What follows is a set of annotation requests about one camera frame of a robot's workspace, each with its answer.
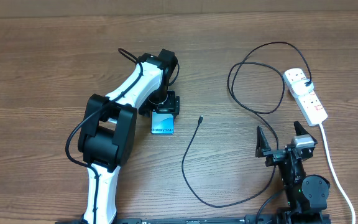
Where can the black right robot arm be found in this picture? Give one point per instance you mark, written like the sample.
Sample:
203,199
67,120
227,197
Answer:
306,194

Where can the Samsung Galaxy smartphone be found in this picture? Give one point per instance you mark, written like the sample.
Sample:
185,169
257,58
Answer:
162,124

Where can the white power strip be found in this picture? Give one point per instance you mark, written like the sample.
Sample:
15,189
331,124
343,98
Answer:
309,104

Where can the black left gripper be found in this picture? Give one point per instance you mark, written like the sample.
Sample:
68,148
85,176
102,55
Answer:
171,105

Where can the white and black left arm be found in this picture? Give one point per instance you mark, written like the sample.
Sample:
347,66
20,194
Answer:
103,141

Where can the white USB charger plug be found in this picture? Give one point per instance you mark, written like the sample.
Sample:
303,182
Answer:
302,87

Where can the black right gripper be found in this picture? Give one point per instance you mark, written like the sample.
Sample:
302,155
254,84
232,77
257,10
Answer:
261,150

